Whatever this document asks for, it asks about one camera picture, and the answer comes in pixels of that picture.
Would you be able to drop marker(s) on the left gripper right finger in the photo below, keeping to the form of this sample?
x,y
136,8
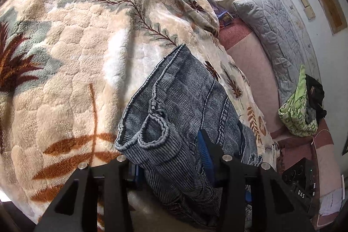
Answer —
x,y
274,208

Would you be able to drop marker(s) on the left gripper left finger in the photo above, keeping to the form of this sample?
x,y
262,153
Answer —
x,y
75,206

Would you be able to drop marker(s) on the grey denim pants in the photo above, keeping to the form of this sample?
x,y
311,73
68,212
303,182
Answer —
x,y
159,132

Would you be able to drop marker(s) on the dark clothing pile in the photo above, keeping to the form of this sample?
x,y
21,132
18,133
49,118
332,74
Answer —
x,y
316,96

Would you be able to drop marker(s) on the black electronic box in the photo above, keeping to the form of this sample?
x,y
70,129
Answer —
x,y
300,179

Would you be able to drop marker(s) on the green patterned cloth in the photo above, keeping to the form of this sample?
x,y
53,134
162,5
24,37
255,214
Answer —
x,y
296,113

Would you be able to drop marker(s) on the grey quilted pillow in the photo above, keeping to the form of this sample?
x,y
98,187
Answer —
x,y
270,22

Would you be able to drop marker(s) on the beige leaf pattern blanket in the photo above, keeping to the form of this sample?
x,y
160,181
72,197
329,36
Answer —
x,y
70,67

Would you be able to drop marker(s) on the wall switch plate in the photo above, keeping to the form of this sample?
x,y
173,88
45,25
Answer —
x,y
308,10

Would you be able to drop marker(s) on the wooden wall frame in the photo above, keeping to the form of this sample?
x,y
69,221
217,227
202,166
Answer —
x,y
334,14

